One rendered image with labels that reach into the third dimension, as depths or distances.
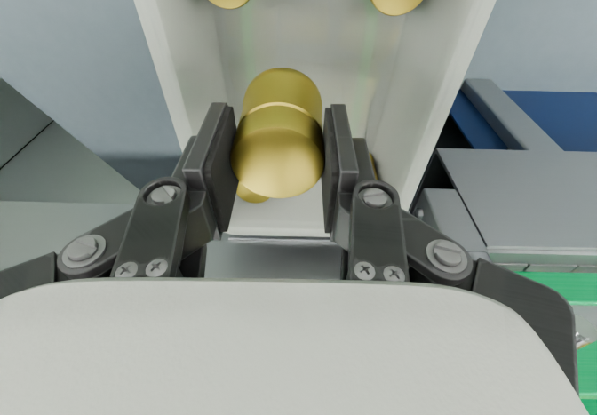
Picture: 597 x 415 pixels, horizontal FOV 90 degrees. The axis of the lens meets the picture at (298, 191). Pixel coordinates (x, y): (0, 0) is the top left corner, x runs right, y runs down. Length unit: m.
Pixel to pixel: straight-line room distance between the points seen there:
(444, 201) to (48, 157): 0.91
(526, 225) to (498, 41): 0.29
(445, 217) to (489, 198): 0.05
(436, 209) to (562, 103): 0.34
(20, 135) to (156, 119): 0.57
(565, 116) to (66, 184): 0.94
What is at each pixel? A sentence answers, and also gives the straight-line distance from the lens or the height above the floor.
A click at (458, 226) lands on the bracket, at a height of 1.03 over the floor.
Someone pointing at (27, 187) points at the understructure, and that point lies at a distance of 0.92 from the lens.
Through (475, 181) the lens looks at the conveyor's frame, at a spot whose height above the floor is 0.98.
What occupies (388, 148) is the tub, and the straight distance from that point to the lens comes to 0.27.
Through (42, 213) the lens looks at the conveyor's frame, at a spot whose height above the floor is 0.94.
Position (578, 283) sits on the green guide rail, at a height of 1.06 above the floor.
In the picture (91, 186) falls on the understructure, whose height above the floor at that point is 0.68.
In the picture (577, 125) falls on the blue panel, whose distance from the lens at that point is 0.52.
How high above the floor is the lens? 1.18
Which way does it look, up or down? 45 degrees down
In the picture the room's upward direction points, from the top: 179 degrees counter-clockwise
